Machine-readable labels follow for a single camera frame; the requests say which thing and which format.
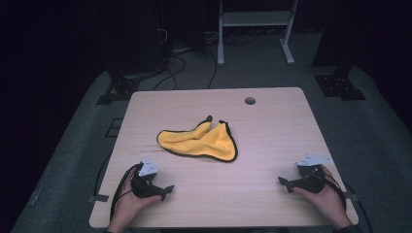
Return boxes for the white metal frame stand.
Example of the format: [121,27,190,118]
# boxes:
[217,0,299,67]

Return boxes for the black stand base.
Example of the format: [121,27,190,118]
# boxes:
[313,63,367,102]
[95,69,163,106]

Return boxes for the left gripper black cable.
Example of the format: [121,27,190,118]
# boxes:
[109,162,144,224]

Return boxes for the black cable beside table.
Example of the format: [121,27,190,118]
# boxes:
[93,150,113,197]

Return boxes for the grey tape piece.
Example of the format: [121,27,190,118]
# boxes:
[87,193,110,204]
[344,190,360,202]

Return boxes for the yellow cloth with black edge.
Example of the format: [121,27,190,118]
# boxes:
[155,115,238,163]

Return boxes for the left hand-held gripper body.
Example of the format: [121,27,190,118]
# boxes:
[130,157,167,199]

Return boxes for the person's left hand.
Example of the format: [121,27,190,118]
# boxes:
[108,167,163,232]

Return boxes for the black floor cables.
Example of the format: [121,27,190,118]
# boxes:
[151,48,219,92]

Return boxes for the black floor tape marking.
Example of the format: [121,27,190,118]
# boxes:
[104,117,124,139]

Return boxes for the person's right hand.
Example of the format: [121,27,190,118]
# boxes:
[292,164,353,230]

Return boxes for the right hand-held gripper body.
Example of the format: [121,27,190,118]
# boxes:
[286,153,334,195]

